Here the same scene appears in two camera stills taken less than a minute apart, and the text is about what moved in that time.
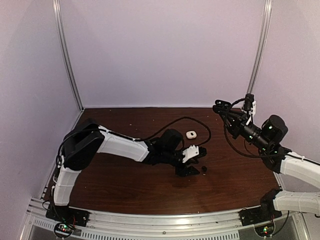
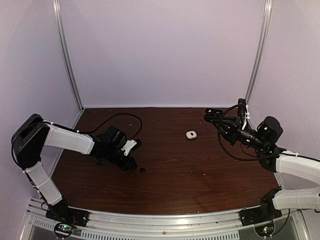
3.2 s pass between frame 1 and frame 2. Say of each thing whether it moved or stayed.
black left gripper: moved
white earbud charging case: stayed
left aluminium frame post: stayed
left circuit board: stayed
